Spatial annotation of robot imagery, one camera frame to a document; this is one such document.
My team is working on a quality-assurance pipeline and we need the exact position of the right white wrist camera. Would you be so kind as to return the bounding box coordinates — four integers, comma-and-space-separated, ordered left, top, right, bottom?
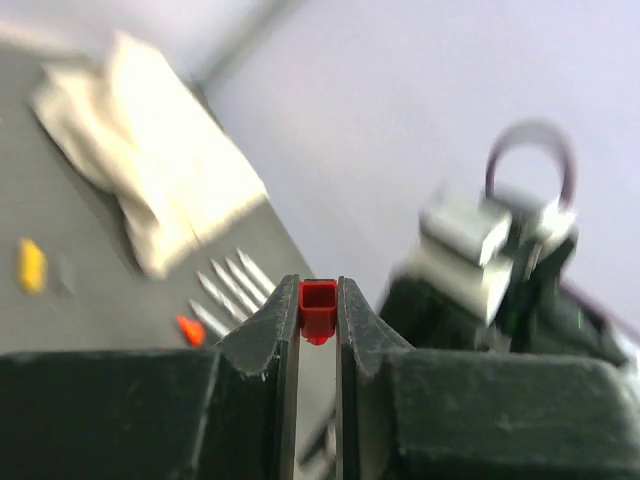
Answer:
418, 188, 576, 324

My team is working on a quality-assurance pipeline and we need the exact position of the blue cap white marker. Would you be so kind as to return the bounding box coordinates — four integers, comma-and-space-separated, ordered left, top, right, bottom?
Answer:
189, 300, 231, 338

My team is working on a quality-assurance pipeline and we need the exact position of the red marker cap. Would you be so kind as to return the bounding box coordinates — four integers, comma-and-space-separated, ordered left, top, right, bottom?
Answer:
298, 280, 337, 346

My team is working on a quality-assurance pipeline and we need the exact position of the orange cap marker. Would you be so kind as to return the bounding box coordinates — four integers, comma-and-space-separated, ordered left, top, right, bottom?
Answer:
196, 272, 247, 323

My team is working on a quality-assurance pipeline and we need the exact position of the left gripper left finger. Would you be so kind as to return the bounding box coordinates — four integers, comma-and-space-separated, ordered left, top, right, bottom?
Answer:
1, 275, 299, 479

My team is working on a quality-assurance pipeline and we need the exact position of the purple cap marker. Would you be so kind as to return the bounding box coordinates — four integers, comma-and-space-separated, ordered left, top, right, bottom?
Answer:
210, 259, 259, 313

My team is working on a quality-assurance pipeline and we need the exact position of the grey cap marker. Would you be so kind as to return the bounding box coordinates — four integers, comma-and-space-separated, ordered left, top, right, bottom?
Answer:
236, 248, 276, 295

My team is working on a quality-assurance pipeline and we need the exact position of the beige cloth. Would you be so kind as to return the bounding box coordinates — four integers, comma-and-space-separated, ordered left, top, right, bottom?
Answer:
32, 33, 268, 278

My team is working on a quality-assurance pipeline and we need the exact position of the orange black highlighter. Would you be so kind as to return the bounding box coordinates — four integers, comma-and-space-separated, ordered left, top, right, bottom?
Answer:
176, 316, 207, 348

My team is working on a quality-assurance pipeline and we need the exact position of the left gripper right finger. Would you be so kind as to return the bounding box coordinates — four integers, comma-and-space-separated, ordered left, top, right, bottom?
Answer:
336, 278, 639, 479

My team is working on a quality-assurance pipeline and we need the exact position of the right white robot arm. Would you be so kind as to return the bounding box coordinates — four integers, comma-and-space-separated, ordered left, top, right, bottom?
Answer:
380, 239, 636, 368

